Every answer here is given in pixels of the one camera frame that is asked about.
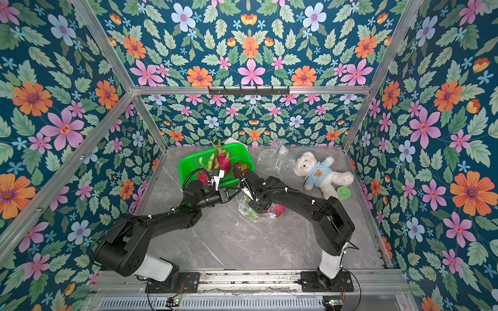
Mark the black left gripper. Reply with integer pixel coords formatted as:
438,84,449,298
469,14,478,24
195,188,239,212

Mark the pink dragon fruit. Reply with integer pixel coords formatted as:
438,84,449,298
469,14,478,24
197,154,215,187
246,204,287,220
232,162,250,179
212,141,231,176

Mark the clear zip-top bag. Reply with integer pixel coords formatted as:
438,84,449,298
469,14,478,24
256,140,296,174
236,193,276,222

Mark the green plastic basket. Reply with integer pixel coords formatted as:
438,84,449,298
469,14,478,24
178,143,255,187

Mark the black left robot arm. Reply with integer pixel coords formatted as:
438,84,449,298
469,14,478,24
94,181,241,282

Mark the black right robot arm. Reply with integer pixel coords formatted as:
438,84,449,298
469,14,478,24
241,172,355,280

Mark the white rectangular box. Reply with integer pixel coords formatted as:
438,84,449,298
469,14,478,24
224,137,247,147

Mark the white teddy bear blue shirt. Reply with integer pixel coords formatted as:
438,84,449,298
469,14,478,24
293,152,354,199

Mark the small green round lid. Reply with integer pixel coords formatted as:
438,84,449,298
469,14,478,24
337,186,351,200

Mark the white perforated vent strip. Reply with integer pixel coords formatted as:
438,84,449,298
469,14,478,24
98,296,325,310

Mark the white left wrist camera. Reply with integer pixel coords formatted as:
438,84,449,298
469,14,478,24
210,170,224,192

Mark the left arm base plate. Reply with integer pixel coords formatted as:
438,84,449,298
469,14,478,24
145,272,200,294

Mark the black hook rail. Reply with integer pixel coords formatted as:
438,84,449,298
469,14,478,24
207,86,291,96

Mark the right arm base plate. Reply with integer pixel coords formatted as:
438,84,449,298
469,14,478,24
296,270,355,292

